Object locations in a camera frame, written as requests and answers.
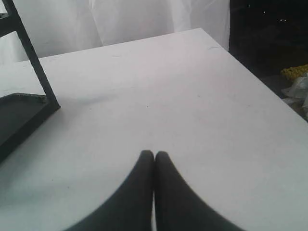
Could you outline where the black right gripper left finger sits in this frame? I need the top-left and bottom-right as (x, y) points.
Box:
(68, 150), (154, 231)

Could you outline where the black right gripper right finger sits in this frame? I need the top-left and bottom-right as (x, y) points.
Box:
(154, 151), (240, 231)

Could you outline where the black metal shelf rack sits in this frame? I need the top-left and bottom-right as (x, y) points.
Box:
(0, 0), (60, 162)

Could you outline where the crumpled clear plastic bag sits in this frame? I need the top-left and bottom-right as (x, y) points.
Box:
(282, 73), (308, 121)

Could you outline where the yellow knitted object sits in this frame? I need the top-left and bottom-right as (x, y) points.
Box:
(281, 64), (308, 81)

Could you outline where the white backdrop curtain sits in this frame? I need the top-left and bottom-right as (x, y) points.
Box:
(14, 0), (230, 57)

